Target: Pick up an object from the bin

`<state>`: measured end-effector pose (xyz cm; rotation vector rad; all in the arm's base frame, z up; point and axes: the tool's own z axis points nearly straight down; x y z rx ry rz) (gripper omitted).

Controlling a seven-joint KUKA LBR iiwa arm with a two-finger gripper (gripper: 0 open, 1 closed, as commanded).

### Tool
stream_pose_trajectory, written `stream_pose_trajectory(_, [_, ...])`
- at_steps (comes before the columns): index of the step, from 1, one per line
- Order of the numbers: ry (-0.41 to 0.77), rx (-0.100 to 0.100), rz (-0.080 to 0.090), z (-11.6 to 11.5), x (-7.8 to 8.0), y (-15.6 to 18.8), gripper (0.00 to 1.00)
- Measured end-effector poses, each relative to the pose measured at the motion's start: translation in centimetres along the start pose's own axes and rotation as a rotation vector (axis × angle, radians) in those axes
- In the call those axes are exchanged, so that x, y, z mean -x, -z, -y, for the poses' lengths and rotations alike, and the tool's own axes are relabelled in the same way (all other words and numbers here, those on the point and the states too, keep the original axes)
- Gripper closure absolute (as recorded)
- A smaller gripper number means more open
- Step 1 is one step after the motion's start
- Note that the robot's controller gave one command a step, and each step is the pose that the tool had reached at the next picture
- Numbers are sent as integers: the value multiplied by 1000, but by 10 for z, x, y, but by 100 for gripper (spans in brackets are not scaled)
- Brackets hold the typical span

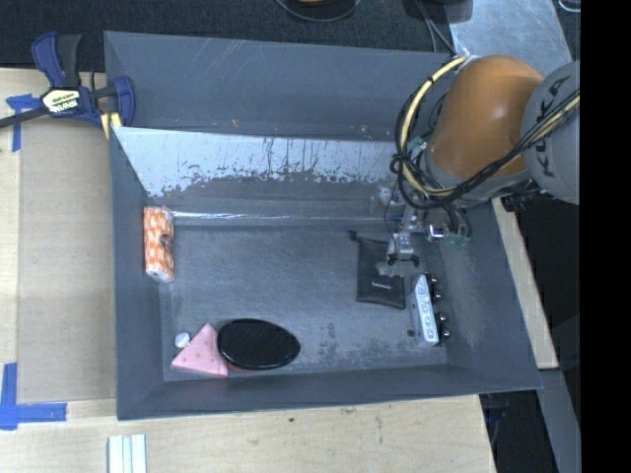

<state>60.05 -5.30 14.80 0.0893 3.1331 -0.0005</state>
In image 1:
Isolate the grey metal bin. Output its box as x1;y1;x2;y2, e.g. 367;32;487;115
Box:
103;31;544;422

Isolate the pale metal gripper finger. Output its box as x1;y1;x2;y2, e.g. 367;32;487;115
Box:
401;234;422;269
375;234;404;277

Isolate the pale wood flat board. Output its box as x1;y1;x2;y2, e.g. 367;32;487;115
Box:
16;115;119;405

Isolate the white bar with brown knobs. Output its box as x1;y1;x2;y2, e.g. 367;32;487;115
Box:
408;273;453;348

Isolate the orange white patterned packet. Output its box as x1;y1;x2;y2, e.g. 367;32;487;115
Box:
143;205;176;284

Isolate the pink dotted triangular wedge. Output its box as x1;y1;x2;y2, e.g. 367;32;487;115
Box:
170;322;230;379

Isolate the black drawstring pouch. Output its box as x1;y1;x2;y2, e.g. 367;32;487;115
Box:
347;229;408;311

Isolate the black glossy oval disc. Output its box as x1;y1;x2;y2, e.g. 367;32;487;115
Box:
216;317;303;372

